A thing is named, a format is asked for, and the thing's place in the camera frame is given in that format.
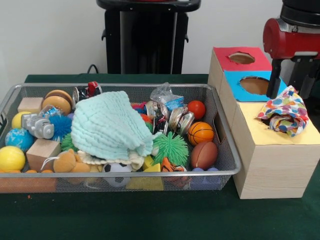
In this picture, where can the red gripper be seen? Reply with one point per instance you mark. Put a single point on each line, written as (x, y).
(282, 43)

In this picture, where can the colourful dotted cloth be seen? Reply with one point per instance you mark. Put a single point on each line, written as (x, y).
(285, 115)

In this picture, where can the mint green muslin cloth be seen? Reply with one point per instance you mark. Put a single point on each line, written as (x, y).
(107, 125)

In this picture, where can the wooden box with three holes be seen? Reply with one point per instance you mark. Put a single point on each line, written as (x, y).
(275, 170)

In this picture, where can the black upright panel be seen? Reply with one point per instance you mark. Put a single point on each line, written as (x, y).
(297, 72)

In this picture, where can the dark green tablecloth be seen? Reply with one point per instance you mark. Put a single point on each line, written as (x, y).
(150, 217)
(313, 92)

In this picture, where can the red rubber ball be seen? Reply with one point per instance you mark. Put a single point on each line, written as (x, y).
(196, 109)

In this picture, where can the small orange basketball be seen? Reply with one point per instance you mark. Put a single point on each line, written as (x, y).
(201, 133)

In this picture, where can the small brown football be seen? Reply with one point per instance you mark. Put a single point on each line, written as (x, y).
(204, 155)

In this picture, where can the green spiky rubber ball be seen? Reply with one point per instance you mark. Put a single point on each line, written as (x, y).
(170, 147)

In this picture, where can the blue spiky rubber ball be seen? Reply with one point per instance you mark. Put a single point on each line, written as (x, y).
(61, 123)

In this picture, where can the toy hamburger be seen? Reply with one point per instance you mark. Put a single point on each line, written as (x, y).
(57, 101)

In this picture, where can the plain wooden cube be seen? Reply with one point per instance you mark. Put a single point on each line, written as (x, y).
(43, 153)

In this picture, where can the blue marbled ball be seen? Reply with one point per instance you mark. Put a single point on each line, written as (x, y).
(18, 140)

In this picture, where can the yellow plastic ball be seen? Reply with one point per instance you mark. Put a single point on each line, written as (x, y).
(11, 158)

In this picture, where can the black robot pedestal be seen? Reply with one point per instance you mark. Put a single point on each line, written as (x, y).
(147, 37)

